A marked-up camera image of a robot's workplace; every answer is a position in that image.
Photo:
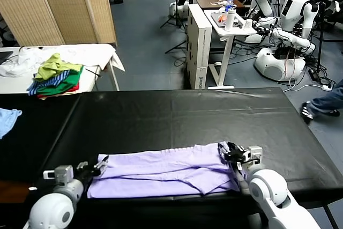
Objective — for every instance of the white power strip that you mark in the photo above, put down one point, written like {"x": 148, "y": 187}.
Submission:
{"x": 327, "y": 87}

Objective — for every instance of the blue striped garment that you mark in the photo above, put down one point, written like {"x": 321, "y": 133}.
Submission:
{"x": 55, "y": 79}

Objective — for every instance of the white cloth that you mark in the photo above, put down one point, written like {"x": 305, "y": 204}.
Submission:
{"x": 88, "y": 54}

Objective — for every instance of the tall white cardboard box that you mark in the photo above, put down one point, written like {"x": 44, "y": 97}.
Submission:
{"x": 198, "y": 52}

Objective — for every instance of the white paper cup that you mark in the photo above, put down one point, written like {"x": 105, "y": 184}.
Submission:
{"x": 248, "y": 24}

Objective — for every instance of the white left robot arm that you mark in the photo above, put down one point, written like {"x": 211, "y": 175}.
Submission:
{"x": 53, "y": 205}

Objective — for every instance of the black light stand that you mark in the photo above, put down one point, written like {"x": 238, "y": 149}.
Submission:
{"x": 321, "y": 38}

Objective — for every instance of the person in blue jeans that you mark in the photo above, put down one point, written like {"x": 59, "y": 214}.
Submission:
{"x": 324, "y": 103}

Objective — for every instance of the orange packet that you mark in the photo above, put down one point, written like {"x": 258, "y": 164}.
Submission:
{"x": 221, "y": 18}

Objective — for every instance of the low white robot base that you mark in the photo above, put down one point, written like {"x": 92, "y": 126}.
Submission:
{"x": 253, "y": 38}

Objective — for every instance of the grey tray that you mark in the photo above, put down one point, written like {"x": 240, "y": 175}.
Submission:
{"x": 215, "y": 18}

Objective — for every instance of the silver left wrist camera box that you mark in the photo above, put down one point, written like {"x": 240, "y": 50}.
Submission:
{"x": 61, "y": 174}

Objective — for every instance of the white thermos bottle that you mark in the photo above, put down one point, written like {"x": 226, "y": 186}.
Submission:
{"x": 229, "y": 21}

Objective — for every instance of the small white robot base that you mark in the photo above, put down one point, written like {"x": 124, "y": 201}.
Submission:
{"x": 183, "y": 10}

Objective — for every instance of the black tripod stand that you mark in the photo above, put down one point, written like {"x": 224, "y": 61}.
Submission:
{"x": 177, "y": 11}

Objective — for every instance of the white folding table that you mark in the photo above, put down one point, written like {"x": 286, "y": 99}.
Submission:
{"x": 16, "y": 84}

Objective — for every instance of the white humanoid robot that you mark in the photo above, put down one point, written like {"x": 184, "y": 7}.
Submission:
{"x": 290, "y": 9}

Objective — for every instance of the small black table cover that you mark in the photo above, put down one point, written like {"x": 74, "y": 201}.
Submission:
{"x": 40, "y": 132}

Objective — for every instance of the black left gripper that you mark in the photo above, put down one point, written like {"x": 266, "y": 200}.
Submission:
{"x": 87, "y": 175}

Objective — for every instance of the pile of colourful clothes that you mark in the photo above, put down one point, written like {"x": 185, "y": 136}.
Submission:
{"x": 61, "y": 85}

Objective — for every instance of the light blue garment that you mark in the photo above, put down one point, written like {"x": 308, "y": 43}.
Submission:
{"x": 6, "y": 121}

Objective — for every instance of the lime green garment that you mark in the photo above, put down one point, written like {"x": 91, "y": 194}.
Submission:
{"x": 51, "y": 68}

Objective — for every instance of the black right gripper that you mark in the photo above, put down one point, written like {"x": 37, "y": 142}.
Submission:
{"x": 239, "y": 156}

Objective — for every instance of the white adjustable side table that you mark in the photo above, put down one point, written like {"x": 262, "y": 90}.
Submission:
{"x": 235, "y": 32}

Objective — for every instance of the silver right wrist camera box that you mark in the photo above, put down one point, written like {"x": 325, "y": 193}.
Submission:
{"x": 254, "y": 154}

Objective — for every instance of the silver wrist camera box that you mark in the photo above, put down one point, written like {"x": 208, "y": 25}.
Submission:
{"x": 254, "y": 154}
{"x": 61, "y": 174}

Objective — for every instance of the large black table cover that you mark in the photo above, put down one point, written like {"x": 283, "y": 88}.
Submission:
{"x": 214, "y": 119}

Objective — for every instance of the red garment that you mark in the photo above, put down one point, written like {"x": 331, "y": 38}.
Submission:
{"x": 75, "y": 88}

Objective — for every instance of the lavender t-shirt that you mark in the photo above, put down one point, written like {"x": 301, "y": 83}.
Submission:
{"x": 160, "y": 175}

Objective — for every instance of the clear water bottle blue label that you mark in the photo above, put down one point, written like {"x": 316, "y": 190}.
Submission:
{"x": 228, "y": 5}

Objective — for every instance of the black power adapter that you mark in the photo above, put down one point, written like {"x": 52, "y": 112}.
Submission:
{"x": 313, "y": 74}

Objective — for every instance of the beige garment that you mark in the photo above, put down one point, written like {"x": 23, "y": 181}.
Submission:
{"x": 53, "y": 97}

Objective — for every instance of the bamboo folding screen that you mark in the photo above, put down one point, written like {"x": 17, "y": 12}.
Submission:
{"x": 53, "y": 3}

